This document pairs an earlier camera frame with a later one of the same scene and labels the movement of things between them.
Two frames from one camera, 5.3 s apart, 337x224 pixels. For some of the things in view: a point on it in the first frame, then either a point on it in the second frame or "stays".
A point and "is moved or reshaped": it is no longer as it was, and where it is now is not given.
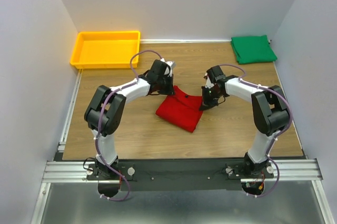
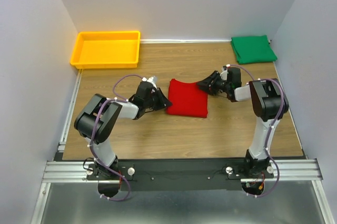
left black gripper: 170,90 → 165,102
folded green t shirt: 253,49 stays
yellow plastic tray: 106,49 stays
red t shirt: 181,110 is moved or reshaped
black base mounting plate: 179,175 stays
